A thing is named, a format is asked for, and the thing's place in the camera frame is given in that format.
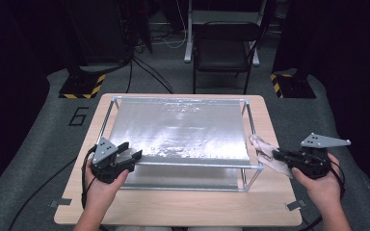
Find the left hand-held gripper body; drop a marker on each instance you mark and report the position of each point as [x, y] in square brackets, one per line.
[104, 150]

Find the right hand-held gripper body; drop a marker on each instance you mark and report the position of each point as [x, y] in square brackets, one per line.
[316, 141]

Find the white cleaning cloth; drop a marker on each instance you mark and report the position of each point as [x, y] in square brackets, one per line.
[266, 152]

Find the silver metal frame rack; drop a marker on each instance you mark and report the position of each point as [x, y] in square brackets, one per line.
[179, 128]

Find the person's left hand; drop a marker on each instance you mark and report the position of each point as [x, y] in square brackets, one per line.
[99, 195]

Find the person's right hand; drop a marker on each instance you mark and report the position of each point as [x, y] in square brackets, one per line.
[326, 189]

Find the grey tape piece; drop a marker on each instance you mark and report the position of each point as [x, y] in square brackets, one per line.
[62, 202]
[295, 204]

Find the black yellow striped stand base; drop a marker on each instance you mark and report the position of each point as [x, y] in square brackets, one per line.
[297, 87]
[80, 86]

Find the black folding chair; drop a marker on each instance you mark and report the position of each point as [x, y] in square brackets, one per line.
[189, 38]
[224, 54]

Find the black equipment cabinet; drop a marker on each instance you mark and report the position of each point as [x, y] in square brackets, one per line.
[99, 32]

